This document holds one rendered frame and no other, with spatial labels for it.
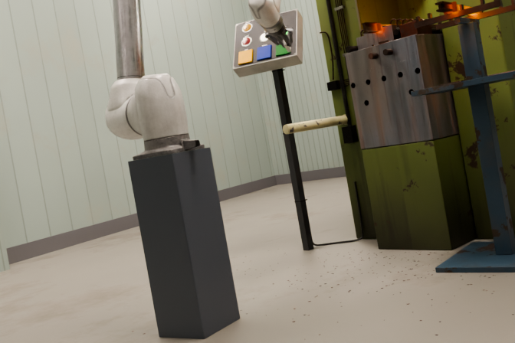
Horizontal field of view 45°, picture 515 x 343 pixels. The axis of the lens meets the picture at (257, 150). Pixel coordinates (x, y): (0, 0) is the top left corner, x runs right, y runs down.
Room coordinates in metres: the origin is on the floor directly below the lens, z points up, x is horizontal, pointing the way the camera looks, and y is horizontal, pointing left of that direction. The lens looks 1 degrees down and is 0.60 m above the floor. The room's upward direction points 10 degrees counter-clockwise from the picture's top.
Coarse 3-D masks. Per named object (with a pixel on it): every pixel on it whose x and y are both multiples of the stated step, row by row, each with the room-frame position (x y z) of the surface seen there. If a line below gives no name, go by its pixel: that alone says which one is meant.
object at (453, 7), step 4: (436, 4) 2.14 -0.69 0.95; (440, 4) 2.14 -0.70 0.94; (444, 4) 2.16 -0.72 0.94; (448, 4) 2.18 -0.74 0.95; (452, 4) 2.20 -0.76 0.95; (456, 4) 2.20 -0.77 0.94; (440, 8) 2.14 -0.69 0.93; (444, 8) 2.14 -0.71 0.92; (448, 8) 2.16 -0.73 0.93; (452, 8) 2.20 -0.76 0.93; (456, 8) 2.20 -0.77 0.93; (464, 8) 2.29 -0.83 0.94; (444, 12) 2.20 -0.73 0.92; (448, 12) 2.21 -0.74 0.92
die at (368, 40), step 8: (392, 24) 2.77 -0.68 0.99; (400, 24) 2.81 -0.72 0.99; (432, 24) 2.99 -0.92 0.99; (376, 32) 2.82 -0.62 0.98; (384, 32) 2.79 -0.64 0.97; (392, 32) 2.76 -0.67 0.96; (360, 40) 2.89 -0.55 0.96; (368, 40) 2.86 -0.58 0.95; (376, 40) 2.83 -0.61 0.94; (384, 40) 2.80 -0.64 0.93; (392, 40) 2.77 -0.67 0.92; (360, 48) 2.90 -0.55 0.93
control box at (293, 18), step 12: (288, 12) 3.12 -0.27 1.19; (240, 24) 3.22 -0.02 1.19; (252, 24) 3.18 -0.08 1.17; (288, 24) 3.08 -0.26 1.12; (300, 24) 3.12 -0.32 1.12; (240, 36) 3.18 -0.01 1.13; (252, 36) 3.15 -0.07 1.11; (288, 36) 3.05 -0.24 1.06; (300, 36) 3.09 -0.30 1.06; (240, 48) 3.15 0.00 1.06; (252, 48) 3.11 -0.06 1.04; (300, 48) 3.05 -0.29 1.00; (264, 60) 3.05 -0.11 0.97; (276, 60) 3.03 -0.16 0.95; (288, 60) 3.03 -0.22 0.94; (300, 60) 3.02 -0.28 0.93; (240, 72) 3.13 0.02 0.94; (252, 72) 3.12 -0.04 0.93
